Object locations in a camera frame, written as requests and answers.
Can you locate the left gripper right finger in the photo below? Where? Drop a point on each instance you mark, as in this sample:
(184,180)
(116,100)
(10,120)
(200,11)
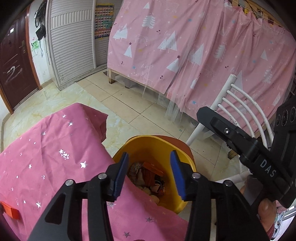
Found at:
(182,172)

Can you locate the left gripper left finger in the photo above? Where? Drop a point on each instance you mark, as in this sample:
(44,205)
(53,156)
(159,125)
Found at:
(116,174)

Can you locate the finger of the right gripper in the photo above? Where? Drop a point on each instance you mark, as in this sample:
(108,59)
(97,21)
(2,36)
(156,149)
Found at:
(235,138)

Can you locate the patterned white red cloth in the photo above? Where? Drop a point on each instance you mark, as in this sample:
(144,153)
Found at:
(134,169)

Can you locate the orange carton box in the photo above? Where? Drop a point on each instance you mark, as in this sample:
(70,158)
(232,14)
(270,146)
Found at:
(150,172)

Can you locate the small orange ribbed box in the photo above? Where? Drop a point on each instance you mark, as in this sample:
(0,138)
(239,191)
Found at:
(10,211)

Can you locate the yellow trash bin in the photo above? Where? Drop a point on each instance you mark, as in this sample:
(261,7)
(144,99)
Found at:
(150,148)

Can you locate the person right hand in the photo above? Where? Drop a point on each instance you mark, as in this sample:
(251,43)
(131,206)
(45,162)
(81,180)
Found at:
(267,213)

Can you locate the pink star tablecloth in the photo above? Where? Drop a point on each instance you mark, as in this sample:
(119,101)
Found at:
(68,145)

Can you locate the white metal chair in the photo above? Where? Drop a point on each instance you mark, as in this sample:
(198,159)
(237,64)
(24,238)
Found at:
(241,109)

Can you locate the pink tree pattern curtain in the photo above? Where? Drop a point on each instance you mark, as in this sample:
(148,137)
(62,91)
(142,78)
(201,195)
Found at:
(186,50)

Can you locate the white louvered wardrobe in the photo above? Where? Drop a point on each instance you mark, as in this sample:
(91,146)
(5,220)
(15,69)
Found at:
(73,51)

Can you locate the dark brown door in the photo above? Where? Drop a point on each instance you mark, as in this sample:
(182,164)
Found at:
(19,78)

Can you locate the black hanging bags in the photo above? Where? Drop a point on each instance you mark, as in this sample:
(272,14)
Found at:
(40,18)

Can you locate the colourful wall chart poster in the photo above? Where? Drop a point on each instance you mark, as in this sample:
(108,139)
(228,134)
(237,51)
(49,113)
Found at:
(103,20)

